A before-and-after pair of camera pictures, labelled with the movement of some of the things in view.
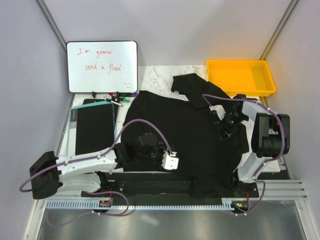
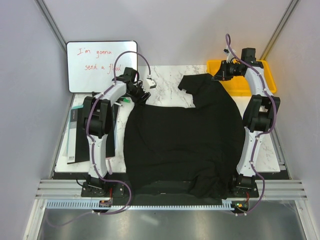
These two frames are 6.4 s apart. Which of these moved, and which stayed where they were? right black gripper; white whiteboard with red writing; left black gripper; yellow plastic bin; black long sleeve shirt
Moved: left black gripper; black long sleeve shirt; right black gripper
Stayed: white whiteboard with red writing; yellow plastic bin
